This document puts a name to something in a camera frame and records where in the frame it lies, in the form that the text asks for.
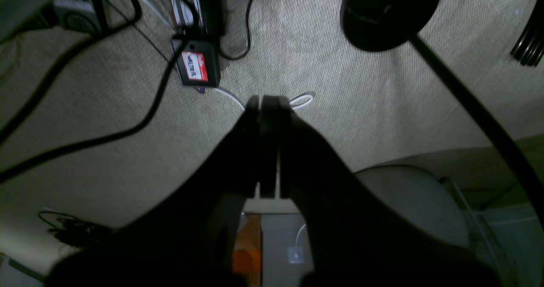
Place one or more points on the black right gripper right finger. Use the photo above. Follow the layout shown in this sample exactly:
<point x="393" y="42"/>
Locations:
<point x="356" y="239"/>

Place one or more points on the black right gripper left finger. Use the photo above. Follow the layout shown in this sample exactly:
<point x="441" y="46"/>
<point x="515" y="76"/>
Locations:
<point x="188" y="239"/>

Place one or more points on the grey round stool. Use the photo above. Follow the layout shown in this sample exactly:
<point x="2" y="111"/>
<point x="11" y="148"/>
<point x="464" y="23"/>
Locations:
<point x="418" y="196"/>

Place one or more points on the black box with red label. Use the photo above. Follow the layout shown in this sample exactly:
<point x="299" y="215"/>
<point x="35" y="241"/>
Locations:
<point x="198" y="64"/>

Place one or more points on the black stand pole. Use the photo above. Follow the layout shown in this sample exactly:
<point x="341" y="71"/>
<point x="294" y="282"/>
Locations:
<point x="496" y="134"/>

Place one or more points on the black round stand base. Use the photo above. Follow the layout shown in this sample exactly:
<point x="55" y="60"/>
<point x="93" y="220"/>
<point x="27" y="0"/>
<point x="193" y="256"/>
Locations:
<point x="381" y="25"/>

